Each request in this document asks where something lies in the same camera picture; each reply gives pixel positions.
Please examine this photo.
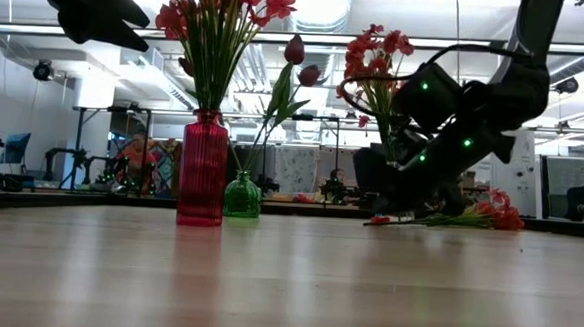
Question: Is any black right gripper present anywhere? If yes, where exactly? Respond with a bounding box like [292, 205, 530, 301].
[350, 106, 519, 220]

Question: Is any green glass vase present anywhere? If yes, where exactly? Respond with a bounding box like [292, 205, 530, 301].
[222, 169, 265, 220]

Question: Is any red ribbed glass vase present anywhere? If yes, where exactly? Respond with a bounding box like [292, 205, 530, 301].
[175, 107, 231, 229]

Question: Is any small red flower sprig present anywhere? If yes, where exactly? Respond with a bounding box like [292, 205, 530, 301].
[362, 214, 420, 229]

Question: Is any white column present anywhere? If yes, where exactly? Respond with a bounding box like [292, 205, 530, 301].
[486, 128, 543, 218]

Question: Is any colourful patterned panel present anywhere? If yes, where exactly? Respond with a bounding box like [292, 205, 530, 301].
[152, 138, 180, 197]

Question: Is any grey partition panel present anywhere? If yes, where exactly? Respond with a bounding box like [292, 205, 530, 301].
[538, 155, 584, 224]

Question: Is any small black monitor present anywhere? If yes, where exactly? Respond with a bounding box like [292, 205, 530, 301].
[0, 130, 32, 166]

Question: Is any overhead rig crossbar with lights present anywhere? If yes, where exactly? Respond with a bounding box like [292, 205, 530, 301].
[0, 15, 584, 64]

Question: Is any black ceiling camera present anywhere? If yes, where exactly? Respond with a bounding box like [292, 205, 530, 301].
[555, 75, 581, 95]
[31, 59, 56, 83]

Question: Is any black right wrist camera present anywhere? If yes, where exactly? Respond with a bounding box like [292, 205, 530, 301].
[391, 60, 464, 136]

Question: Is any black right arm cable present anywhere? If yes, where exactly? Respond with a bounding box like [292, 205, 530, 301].
[341, 35, 534, 128]

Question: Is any black table edge frame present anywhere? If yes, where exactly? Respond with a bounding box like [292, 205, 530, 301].
[0, 187, 584, 243]

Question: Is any silver ceiling duct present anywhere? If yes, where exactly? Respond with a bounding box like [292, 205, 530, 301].
[279, 0, 356, 90]

